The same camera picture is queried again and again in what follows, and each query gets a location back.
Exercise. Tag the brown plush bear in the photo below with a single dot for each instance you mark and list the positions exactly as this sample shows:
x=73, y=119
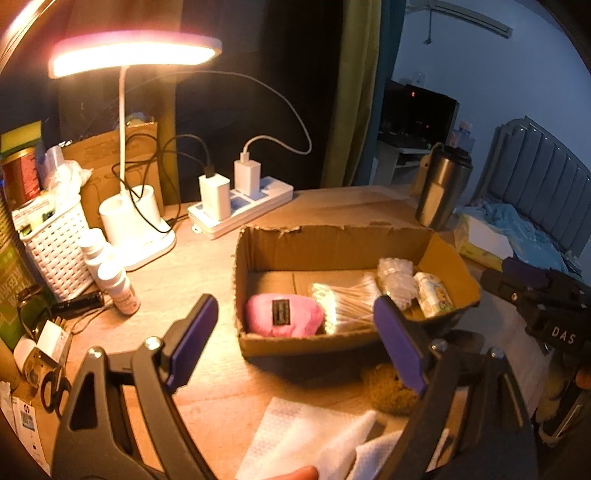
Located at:
x=386, y=391

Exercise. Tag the brown cardboard box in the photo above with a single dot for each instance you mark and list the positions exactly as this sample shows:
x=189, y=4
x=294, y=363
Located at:
x=289, y=261

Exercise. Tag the white pill bottle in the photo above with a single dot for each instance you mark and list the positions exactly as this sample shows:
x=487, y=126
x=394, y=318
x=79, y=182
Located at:
x=114, y=280
x=95, y=250

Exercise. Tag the grey padded headboard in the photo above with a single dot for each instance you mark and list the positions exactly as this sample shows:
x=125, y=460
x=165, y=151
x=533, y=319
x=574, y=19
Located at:
x=530, y=169

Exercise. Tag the black computer monitor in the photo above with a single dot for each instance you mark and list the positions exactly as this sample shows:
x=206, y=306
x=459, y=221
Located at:
x=416, y=117

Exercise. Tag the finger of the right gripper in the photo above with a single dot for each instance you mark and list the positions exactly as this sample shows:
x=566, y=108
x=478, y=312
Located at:
x=505, y=286
x=520, y=270

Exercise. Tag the white woven basket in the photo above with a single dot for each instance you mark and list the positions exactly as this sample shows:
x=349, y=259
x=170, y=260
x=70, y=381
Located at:
x=53, y=248

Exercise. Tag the black scissors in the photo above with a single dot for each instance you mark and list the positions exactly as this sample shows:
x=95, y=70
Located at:
x=53, y=387

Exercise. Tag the white wall air conditioner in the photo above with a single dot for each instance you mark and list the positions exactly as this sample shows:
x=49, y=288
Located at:
x=461, y=13

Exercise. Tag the black flashlight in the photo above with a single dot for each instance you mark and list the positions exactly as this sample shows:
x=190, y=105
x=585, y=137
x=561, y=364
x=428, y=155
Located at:
x=78, y=306

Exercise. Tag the white charger with black cable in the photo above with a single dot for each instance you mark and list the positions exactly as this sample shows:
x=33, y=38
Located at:
x=214, y=188

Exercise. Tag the bag of cotton swabs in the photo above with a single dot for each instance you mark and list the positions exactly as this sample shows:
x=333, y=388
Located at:
x=347, y=308

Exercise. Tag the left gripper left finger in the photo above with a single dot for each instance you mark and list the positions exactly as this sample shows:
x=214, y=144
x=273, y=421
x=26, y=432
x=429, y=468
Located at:
x=160, y=366

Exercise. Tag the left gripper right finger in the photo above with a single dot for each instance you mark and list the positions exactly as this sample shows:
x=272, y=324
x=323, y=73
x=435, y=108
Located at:
x=430, y=368

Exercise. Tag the yellow tissue box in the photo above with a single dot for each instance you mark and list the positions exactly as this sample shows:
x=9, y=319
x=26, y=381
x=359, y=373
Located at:
x=477, y=241

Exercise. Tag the white power strip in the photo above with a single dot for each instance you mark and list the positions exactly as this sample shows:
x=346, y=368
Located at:
x=243, y=209

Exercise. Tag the clear bubble wrap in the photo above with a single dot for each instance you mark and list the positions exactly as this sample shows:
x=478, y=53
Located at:
x=396, y=278

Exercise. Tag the green tissue packet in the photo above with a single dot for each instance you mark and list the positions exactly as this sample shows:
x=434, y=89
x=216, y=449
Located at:
x=433, y=297

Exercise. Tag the steel travel mug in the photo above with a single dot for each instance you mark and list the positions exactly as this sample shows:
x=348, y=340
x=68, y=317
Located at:
x=447, y=176

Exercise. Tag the pink plush toy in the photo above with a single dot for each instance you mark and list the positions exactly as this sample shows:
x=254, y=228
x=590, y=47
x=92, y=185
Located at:
x=283, y=315

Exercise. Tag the white computer desk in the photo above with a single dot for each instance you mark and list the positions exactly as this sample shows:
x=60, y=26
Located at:
x=389, y=160

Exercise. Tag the yellow and teal curtain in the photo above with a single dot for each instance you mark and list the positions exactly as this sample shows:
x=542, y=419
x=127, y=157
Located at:
x=371, y=36

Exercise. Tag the blue patterned blanket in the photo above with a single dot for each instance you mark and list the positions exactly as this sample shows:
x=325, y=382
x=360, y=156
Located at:
x=529, y=243

